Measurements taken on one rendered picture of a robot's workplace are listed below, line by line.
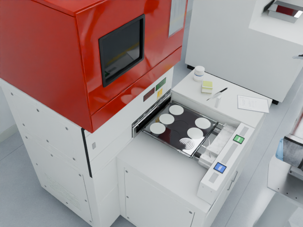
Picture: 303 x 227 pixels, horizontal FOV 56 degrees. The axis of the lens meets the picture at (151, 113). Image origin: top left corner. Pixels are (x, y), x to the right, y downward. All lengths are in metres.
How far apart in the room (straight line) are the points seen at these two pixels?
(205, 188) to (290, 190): 0.53
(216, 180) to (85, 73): 0.87
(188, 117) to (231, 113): 0.28
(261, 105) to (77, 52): 1.36
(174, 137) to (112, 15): 0.92
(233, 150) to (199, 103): 0.44
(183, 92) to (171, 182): 0.67
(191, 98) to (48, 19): 1.16
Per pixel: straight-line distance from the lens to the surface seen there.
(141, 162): 1.76
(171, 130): 1.84
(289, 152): 1.68
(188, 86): 2.09
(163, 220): 1.99
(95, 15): 1.10
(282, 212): 2.20
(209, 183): 1.56
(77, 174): 1.84
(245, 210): 2.68
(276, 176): 1.89
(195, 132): 1.85
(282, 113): 3.67
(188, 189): 1.68
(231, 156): 1.70
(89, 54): 1.14
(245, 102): 2.06
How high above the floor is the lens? 2.23
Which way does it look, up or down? 43 degrees down
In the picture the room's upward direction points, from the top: 3 degrees clockwise
